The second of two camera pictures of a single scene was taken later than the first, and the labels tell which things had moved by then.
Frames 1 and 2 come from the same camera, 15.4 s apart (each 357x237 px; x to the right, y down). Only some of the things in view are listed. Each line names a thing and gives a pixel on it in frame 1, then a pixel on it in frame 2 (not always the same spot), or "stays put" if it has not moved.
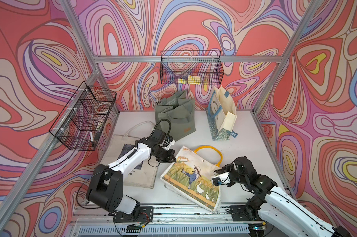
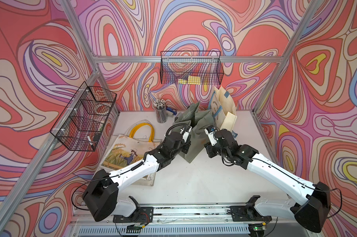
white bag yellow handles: x=191 y=175 → x=126 y=150
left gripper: x=168 y=159 → x=187 y=145
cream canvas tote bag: x=144 y=176 stays put
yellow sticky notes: x=191 y=79 stays put
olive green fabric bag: x=179 y=111 → x=199 y=121
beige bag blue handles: x=221 y=110 stays put
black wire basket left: x=81 y=124 stays put
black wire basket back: x=193 y=67 stays put
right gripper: x=227 y=168 → x=208 y=147
